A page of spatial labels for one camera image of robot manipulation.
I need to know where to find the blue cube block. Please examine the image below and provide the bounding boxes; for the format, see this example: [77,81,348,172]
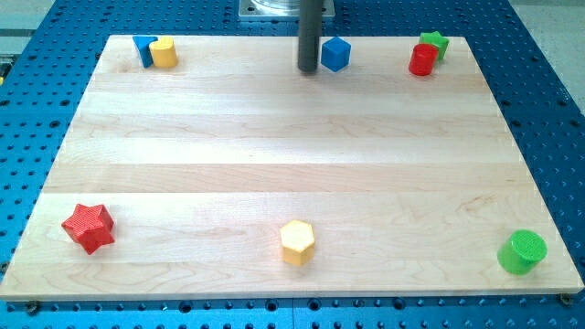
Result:
[321,37,351,72]

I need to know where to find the light wooden board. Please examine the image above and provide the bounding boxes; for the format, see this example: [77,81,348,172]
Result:
[1,35,583,301]

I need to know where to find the yellow hexagon block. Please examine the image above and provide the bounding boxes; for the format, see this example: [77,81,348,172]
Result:
[280,220,315,266]

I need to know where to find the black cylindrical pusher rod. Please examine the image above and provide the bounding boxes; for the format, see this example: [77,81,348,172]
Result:
[297,0,323,74]

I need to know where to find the red cylinder block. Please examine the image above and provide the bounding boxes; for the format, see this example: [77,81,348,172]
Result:
[409,43,439,76]

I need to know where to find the yellow heart block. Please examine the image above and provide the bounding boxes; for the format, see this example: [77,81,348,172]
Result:
[149,36,178,69]

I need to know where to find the green star block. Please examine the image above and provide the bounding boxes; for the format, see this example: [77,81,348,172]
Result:
[419,31,450,60]

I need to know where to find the blue triangle block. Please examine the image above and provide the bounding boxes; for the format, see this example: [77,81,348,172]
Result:
[133,36,158,69]

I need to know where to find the red star block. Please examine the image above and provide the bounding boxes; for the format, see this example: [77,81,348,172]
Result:
[61,204,115,255]

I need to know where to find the green cylinder block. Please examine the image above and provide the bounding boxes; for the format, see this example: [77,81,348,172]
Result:
[496,229,548,275]

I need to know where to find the blue perforated metal plate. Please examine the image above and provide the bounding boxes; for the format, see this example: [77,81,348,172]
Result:
[1,1,584,328]

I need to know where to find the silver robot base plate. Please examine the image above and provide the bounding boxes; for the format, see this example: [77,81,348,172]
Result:
[238,0,335,18]

